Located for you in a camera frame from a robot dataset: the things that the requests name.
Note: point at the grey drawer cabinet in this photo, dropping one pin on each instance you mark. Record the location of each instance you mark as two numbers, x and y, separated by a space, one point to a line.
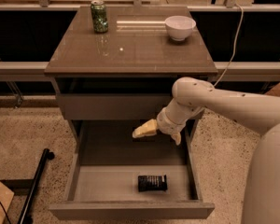
136 56

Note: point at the white ceramic bowl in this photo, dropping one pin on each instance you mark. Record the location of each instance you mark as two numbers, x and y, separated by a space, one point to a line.
179 28

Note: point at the closed grey top drawer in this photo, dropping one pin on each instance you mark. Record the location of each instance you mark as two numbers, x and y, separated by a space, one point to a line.
111 106

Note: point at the dark rxbar blueberry wrapper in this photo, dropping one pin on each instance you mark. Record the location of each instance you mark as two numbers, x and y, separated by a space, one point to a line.
152 183

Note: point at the metal railing frame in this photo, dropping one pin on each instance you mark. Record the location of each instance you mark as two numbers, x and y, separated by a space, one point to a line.
30 31

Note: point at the green soda can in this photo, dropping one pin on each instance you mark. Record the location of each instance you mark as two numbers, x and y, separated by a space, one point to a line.
99 18

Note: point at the black metal stand leg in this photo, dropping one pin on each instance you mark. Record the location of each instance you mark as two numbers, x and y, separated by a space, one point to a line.
28 187

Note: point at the open grey middle drawer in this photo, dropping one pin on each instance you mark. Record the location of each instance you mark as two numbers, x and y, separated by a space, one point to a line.
103 180

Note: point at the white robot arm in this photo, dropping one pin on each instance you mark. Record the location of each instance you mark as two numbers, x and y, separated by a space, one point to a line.
259 113

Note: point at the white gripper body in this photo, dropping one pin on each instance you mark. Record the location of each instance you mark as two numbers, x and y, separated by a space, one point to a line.
167 124

